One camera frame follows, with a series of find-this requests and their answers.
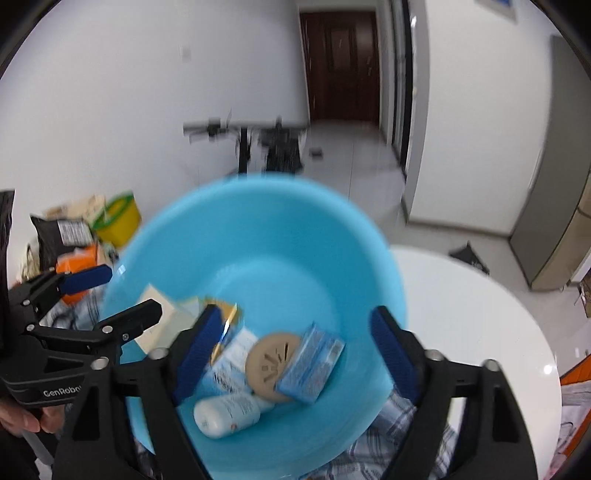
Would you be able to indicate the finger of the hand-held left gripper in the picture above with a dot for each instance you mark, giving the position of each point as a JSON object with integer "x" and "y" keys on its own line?
{"x": 87, "y": 279}
{"x": 134, "y": 318}

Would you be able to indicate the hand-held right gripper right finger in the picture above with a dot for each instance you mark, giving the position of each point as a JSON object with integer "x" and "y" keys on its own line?
{"x": 397, "y": 355}

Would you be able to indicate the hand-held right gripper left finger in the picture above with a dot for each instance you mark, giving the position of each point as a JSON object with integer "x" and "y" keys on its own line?
{"x": 198, "y": 355}

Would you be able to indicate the cream box with barcode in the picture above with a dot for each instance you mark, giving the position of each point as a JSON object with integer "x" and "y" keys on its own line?
{"x": 178, "y": 314}

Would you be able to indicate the white plastic bottle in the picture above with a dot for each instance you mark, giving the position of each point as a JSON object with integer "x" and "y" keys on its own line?
{"x": 226, "y": 415}

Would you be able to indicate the tan perforated round disc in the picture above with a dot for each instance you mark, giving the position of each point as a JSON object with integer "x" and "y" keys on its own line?
{"x": 265, "y": 364}

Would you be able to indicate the blue dotted packet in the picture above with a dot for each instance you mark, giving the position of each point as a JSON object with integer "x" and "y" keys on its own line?
{"x": 309, "y": 364}

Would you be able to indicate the blue plastic basin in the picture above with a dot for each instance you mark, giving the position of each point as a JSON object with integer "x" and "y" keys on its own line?
{"x": 277, "y": 254}

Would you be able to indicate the person's left forearm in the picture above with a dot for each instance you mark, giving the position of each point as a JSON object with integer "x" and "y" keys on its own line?
{"x": 14, "y": 457}

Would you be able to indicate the yellow container with green rim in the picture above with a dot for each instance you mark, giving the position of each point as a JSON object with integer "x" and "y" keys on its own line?
{"x": 117, "y": 221}

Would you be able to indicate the person's left hand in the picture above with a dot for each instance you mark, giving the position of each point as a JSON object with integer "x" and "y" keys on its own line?
{"x": 18, "y": 417}

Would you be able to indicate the orange plastic bag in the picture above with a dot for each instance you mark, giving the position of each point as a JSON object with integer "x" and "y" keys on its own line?
{"x": 78, "y": 263}

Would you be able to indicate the black snack bag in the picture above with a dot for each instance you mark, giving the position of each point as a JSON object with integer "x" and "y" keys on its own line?
{"x": 60, "y": 240}

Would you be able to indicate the blue plaid cloth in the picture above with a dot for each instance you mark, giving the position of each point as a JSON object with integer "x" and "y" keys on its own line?
{"x": 392, "y": 424}

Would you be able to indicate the orange seat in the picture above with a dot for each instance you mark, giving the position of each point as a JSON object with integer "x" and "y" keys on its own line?
{"x": 577, "y": 376}

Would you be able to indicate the stack of papers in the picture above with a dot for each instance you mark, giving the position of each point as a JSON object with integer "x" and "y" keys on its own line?
{"x": 575, "y": 415}

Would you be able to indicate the cardboard box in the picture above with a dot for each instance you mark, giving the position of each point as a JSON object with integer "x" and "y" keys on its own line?
{"x": 585, "y": 295}

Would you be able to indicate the black bicycle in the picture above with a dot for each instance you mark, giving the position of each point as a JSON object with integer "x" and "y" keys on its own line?
{"x": 272, "y": 147}

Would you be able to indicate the grey cabinet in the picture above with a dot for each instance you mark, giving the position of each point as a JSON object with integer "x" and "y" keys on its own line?
{"x": 554, "y": 161}

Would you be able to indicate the black framed glass door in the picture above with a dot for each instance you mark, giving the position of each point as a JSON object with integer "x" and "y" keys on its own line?
{"x": 408, "y": 92}

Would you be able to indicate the dark brown door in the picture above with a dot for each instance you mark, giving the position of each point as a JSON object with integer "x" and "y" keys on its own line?
{"x": 341, "y": 64}

